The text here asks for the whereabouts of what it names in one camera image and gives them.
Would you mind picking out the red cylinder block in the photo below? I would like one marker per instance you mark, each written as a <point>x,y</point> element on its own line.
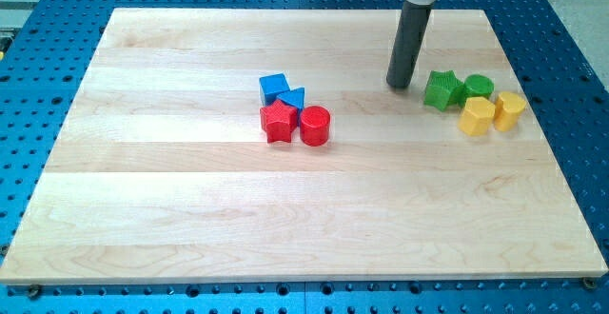
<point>314,125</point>

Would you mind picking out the red star block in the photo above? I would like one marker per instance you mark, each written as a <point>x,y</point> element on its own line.
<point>278,121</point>

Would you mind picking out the yellow hexagon block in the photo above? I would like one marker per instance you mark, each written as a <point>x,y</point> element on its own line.
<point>477,116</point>

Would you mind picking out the blue perforated metal table plate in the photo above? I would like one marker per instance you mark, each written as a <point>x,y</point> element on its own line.
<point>49,56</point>

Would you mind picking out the light wooden board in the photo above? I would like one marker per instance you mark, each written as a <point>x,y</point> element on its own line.
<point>161,172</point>

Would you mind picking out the green star block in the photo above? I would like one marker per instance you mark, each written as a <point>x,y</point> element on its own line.
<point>443,89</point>

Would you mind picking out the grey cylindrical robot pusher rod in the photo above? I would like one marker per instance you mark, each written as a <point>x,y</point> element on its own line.
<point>407,44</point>

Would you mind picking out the blue triangle block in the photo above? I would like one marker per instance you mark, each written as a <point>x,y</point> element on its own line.
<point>295,98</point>

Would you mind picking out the blue cube block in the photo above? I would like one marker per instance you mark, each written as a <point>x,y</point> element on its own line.
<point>271,86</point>

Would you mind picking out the green cylinder block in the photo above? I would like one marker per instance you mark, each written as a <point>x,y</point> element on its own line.
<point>476,85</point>

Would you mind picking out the yellow heart block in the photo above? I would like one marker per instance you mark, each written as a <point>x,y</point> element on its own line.
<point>509,108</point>

